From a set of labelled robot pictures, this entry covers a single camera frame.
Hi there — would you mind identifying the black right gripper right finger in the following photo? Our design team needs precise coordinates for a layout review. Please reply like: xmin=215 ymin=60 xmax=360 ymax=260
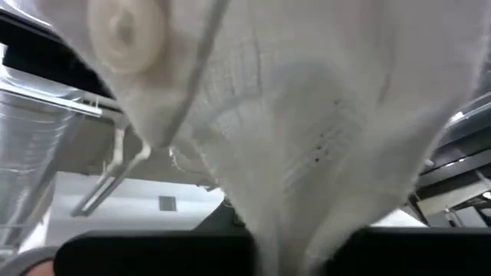
xmin=325 ymin=226 xmax=491 ymax=276

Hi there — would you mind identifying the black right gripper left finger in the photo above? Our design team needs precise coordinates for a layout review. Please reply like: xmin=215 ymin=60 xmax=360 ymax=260
xmin=53 ymin=229 xmax=258 ymax=276

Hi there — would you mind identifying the white knit garment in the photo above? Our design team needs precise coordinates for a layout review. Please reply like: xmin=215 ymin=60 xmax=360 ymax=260
xmin=36 ymin=0 xmax=491 ymax=276

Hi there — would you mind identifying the white ceiling pipe hanger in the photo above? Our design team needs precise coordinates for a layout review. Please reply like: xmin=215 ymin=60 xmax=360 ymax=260
xmin=71 ymin=114 xmax=153 ymax=218

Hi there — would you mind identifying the grey wall vent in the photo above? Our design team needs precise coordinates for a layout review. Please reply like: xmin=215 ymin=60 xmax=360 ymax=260
xmin=159 ymin=195 xmax=177 ymax=212

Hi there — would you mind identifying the black ceiling cable tray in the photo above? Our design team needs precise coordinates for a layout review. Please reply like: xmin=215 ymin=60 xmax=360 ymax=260
xmin=408 ymin=91 xmax=491 ymax=228

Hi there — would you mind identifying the silver ventilation duct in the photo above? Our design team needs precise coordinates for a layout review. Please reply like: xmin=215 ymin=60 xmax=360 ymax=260
xmin=0 ymin=64 xmax=103 ymax=246

